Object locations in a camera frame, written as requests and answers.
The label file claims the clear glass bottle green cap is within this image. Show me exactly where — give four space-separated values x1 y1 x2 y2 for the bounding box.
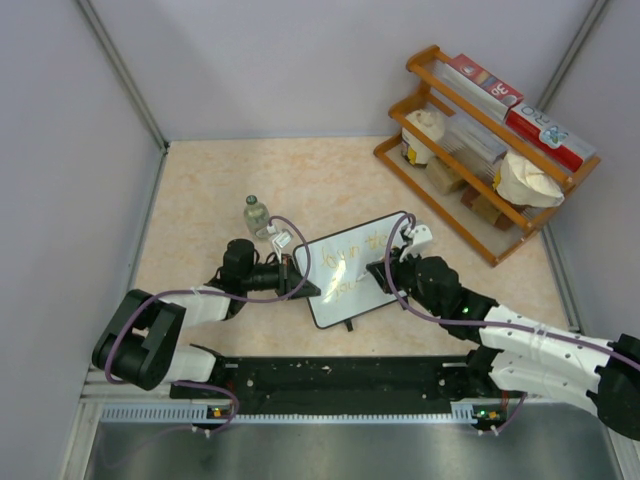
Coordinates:
244 195 270 240

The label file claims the red white wrap box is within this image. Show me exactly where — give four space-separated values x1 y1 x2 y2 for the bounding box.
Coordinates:
505 102 597 173

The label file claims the white cup paper cover left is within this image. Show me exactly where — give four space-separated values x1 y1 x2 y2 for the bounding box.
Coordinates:
400 108 448 170

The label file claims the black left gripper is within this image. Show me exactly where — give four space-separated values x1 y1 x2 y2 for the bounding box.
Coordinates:
242 253 320 301

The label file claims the white whiteboard black frame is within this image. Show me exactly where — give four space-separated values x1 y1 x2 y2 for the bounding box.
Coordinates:
293 211 405 329

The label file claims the brown block on shelf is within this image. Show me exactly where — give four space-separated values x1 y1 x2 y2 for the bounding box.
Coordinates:
460 185 514 231

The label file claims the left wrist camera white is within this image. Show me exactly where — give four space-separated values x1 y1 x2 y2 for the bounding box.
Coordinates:
267 225 294 260

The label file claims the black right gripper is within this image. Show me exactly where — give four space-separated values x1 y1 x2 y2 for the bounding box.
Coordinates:
369 244 443 317

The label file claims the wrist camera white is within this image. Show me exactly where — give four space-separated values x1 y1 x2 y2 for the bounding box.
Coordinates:
267 225 294 260
399 223 433 262

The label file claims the orange wooden shelf rack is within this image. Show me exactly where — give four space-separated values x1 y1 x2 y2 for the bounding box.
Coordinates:
374 46 600 266

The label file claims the tan sponge block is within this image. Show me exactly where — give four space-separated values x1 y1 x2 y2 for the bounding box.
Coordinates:
425 157 466 195

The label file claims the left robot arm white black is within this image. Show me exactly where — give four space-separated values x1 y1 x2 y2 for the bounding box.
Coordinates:
91 239 321 397

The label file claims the white cup paper cover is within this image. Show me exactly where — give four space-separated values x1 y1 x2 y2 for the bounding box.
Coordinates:
493 150 565 208
400 108 448 170

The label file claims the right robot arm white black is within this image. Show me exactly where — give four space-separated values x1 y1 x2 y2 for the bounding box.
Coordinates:
366 248 639 440

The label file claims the white cup paper cover right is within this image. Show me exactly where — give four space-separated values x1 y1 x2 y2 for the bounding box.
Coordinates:
493 150 565 208

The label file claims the grey white box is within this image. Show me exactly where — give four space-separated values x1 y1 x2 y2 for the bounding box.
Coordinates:
446 114 507 167

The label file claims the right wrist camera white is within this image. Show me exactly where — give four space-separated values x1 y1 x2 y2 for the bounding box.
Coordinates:
399 223 433 262

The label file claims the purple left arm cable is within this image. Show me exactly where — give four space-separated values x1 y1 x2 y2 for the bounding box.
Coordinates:
103 215 314 431

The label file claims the red white foil box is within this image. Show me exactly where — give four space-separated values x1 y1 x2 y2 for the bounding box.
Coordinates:
441 54 524 121

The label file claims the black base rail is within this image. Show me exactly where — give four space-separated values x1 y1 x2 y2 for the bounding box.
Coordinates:
169 356 503 415

